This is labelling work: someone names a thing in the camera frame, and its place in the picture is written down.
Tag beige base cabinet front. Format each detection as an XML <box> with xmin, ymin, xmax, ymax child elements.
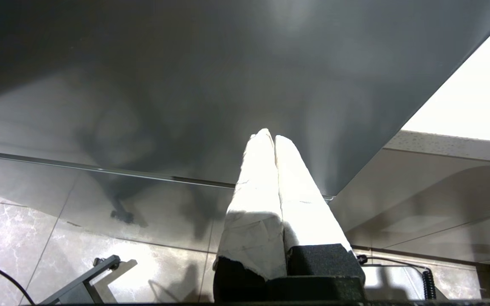
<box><xmin>330</xmin><ymin>147</ymin><xmax>490</xmax><ymax>266</ymax></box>

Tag grey metal stand leg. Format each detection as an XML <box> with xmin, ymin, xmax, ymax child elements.
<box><xmin>39</xmin><ymin>255</ymin><xmax>120</xmax><ymax>305</ymax></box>

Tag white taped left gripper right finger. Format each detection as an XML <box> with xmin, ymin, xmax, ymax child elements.
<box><xmin>275</xmin><ymin>135</ymin><xmax>365</xmax><ymax>282</ymax></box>

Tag black coiled cable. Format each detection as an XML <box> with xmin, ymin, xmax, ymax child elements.
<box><xmin>356</xmin><ymin>254</ymin><xmax>437</xmax><ymax>300</ymax></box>

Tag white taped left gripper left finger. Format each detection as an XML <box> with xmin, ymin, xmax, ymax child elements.
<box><xmin>213</xmin><ymin>128</ymin><xmax>288</xmax><ymax>302</ymax></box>

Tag grey glossy cabinet door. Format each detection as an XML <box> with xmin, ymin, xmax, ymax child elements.
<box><xmin>0</xmin><ymin>0</ymin><xmax>490</xmax><ymax>200</ymax></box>

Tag thin black cable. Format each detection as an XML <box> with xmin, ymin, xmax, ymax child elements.
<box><xmin>0</xmin><ymin>257</ymin><xmax>35</xmax><ymax>306</ymax></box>

